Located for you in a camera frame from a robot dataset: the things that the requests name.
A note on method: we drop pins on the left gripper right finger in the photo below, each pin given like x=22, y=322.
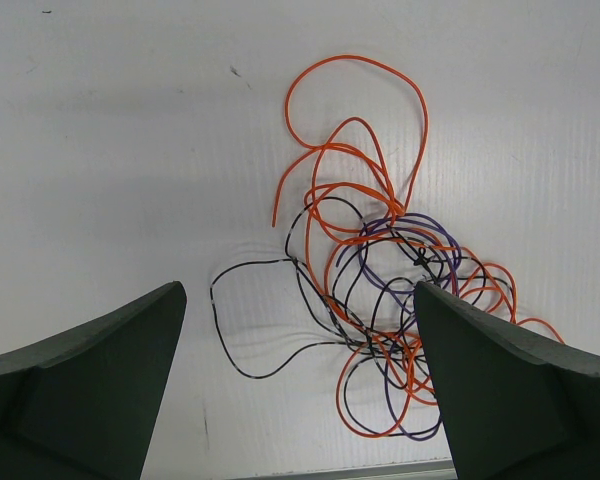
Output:
x=514, y=404

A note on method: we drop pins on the aluminium mounting rail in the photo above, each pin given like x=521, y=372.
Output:
x=443, y=469

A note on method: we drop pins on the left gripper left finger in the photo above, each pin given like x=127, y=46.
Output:
x=83, y=404

